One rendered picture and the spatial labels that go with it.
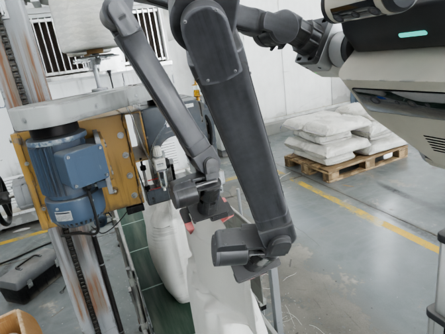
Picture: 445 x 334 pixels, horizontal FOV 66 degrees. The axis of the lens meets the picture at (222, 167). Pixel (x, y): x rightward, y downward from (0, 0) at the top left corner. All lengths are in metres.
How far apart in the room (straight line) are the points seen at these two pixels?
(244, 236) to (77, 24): 0.63
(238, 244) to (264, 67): 5.40
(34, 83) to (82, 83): 2.67
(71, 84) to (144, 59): 3.08
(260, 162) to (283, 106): 5.71
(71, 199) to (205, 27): 0.76
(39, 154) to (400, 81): 0.83
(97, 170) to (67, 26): 0.35
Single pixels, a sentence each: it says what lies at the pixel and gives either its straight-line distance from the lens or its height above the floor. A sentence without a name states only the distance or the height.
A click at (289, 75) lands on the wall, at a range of 6.17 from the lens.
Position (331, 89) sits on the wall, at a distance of 6.74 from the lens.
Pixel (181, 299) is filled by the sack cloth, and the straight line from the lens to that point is 1.75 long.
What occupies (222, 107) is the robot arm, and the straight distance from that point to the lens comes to 0.37.
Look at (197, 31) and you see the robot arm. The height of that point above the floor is 1.50.
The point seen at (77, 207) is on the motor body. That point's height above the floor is 1.14.
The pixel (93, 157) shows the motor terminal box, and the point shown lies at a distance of 0.90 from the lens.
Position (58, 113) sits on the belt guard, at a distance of 0.92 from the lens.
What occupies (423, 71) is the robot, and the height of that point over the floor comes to 1.40.
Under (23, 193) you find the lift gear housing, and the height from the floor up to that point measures 1.15.
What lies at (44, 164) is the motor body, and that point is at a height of 1.27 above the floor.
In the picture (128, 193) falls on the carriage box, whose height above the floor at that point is 1.07.
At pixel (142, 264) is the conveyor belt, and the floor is 0.38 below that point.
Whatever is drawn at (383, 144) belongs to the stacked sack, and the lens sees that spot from 4.29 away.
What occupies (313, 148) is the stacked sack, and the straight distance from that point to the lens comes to 3.88.
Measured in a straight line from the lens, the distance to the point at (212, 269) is 0.97.
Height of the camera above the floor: 1.48
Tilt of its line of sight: 18 degrees down
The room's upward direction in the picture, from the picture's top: 8 degrees counter-clockwise
